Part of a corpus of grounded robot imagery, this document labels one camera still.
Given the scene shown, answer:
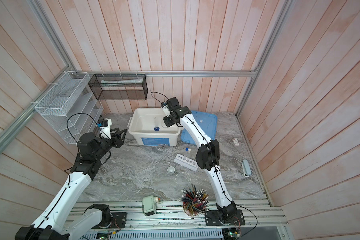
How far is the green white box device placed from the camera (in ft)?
2.40

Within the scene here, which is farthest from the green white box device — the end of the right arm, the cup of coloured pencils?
the end of the right arm

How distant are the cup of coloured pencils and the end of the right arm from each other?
351 mm

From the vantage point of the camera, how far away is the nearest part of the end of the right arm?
0.71 meters

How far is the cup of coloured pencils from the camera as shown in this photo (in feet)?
2.12

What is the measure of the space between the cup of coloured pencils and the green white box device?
0.17 meters

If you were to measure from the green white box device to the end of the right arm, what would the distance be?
0.41 meters
